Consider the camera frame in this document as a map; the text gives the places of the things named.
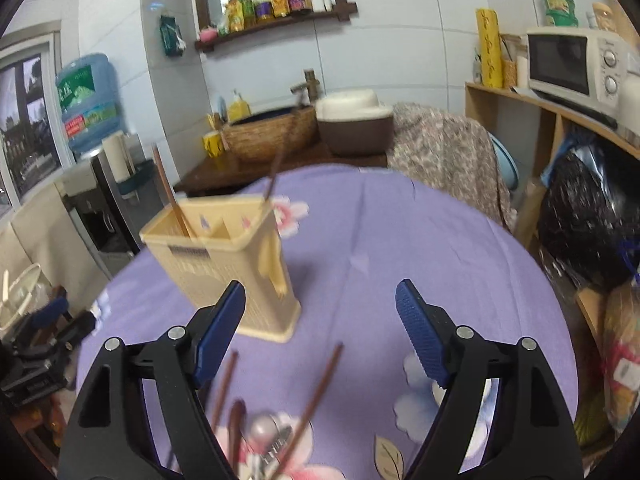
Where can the grey water dispenser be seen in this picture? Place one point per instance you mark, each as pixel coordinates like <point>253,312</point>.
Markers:
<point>100,220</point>

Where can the wooden framed mirror shelf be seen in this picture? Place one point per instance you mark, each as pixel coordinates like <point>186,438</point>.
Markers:
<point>199,5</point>

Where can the colourful plastic bag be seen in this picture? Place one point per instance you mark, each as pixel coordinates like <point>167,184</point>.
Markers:
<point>622,350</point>

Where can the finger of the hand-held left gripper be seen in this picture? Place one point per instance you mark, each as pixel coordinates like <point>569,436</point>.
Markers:
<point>47,312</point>

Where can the brown pot white lid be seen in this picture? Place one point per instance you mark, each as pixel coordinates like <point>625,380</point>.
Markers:
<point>355,130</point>

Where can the blue plastic basin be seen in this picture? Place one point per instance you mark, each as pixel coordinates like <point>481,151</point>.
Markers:
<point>507,165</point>

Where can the beige perforated utensil holder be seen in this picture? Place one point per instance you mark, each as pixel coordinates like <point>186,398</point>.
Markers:
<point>200,275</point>

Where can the small pink pot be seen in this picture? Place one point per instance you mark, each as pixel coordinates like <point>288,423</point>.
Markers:
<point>208,35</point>

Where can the yellow dish soap bottle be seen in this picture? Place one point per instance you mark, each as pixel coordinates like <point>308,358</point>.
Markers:
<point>239,109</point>

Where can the row of condiment bottles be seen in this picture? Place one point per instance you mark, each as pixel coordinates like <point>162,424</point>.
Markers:
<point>262,2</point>

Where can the purple floral tablecloth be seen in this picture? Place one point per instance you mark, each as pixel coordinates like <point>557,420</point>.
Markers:
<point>375,240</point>

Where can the blue water bottle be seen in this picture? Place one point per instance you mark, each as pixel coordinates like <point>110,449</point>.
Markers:
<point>85,95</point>

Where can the tall yellow box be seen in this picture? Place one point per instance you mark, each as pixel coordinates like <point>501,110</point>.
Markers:
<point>489,45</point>

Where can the teal towel holder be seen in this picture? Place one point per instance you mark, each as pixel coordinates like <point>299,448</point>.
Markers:
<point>140,180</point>

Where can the floral patterned cloth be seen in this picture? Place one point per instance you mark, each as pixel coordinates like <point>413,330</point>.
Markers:
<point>440,150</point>

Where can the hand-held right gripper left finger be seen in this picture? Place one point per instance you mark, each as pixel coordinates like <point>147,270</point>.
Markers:
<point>220,330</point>

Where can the wooden shelf unit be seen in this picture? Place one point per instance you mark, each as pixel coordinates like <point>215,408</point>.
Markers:
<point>500,105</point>

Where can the metal spoon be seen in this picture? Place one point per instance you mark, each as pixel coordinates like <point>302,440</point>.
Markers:
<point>265,430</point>

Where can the window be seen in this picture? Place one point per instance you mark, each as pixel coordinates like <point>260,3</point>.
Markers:
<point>25,125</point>

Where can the black plastic bag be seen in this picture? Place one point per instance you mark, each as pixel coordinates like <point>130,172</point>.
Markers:
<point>585,210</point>

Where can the green wall packet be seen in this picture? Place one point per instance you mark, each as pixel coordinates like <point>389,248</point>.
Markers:
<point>172,35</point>

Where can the woven basket sink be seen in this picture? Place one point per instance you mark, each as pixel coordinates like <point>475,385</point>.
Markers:
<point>265,140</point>

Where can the beige cardboard box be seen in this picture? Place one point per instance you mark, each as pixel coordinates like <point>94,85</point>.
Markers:
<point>45,235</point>

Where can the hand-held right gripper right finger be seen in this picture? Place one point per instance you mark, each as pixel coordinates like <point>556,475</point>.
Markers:
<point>415,325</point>

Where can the brown wooden chopstick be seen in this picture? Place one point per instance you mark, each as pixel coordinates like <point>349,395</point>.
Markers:
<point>320,395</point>
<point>167,190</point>
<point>274,172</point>
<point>226,385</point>

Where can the dark wooden spoon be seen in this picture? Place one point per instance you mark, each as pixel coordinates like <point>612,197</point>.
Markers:
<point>236,430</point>

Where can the white microwave oven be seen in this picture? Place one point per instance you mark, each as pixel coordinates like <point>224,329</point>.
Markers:
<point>555,62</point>

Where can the green instant noodle bowl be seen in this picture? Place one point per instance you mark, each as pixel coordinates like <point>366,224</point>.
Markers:
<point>557,1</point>
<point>562,18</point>

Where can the bamboo style faucet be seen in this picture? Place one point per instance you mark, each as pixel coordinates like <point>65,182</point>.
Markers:
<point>310,82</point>

